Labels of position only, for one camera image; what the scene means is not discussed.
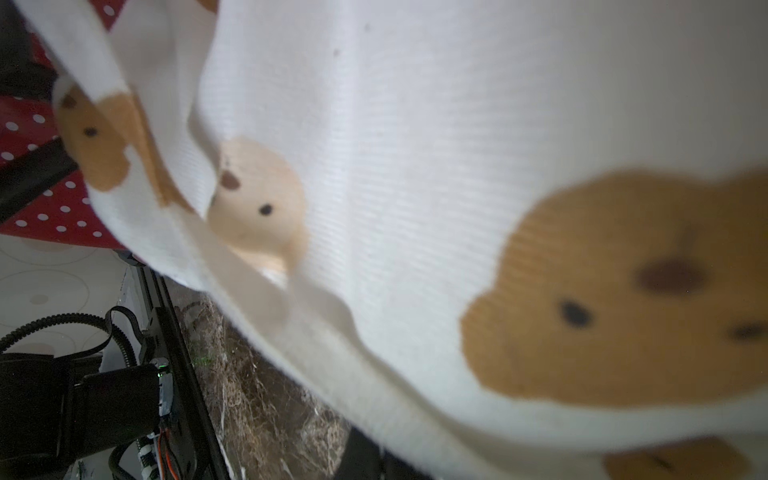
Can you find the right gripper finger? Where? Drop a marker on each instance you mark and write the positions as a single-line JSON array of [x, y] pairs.
[[363, 459]]

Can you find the white bear print pillow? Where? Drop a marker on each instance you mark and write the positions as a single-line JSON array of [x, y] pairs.
[[504, 239]]

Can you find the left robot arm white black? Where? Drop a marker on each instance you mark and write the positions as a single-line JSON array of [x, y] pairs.
[[56, 411]]

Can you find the red polka dot toaster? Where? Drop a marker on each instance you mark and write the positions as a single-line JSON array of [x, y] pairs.
[[43, 196]]

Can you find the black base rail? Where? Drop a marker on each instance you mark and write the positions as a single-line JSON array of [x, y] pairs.
[[188, 433]]

